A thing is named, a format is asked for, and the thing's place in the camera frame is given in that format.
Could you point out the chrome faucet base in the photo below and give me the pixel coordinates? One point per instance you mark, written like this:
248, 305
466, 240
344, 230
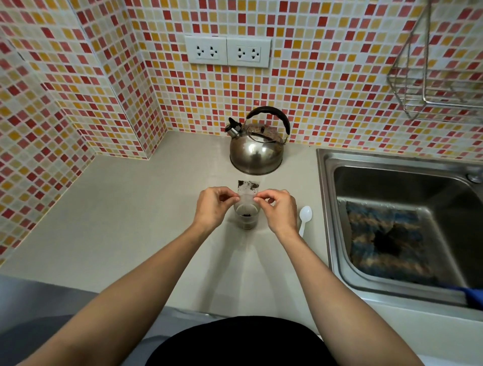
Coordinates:
475, 177

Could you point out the blue and brown dishcloth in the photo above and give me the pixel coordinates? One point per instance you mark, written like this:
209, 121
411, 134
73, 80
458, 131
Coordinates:
388, 245

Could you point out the person's left hand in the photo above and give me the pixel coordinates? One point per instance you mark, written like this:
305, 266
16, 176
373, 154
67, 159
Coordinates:
211, 211

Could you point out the white wall power outlet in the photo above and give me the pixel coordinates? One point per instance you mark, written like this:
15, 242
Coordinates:
206, 50
248, 52

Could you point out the dark powder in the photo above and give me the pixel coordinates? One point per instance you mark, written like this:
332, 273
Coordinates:
247, 215

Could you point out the person's right thumb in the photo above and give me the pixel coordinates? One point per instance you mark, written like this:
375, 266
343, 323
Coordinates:
265, 202

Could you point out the stainless steel whistling kettle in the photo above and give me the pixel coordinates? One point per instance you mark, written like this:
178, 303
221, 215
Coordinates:
256, 152

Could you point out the stainless steel sink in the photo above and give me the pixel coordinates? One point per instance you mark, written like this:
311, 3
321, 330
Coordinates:
377, 181

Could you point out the clear glass cup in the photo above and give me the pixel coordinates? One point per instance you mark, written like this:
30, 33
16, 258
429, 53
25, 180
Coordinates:
246, 218

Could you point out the person's right hand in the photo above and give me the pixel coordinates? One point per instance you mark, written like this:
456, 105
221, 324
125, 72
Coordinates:
281, 215

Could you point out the white plastic spoon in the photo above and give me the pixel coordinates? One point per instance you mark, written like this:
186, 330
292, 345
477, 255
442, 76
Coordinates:
305, 217

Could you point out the person's left thumb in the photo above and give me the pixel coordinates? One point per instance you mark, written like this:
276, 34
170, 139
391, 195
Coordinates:
229, 201

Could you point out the person's right forearm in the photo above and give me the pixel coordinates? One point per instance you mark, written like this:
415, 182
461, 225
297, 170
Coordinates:
339, 301

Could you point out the person's left forearm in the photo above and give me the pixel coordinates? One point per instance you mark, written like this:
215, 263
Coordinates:
124, 301

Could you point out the blue cloth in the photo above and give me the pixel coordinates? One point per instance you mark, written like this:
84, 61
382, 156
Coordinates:
471, 296

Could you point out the clear plastic sachet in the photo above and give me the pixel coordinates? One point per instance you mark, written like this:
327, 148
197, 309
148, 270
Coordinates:
248, 190

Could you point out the person's black shirt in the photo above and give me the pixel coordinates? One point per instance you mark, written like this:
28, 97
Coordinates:
241, 343

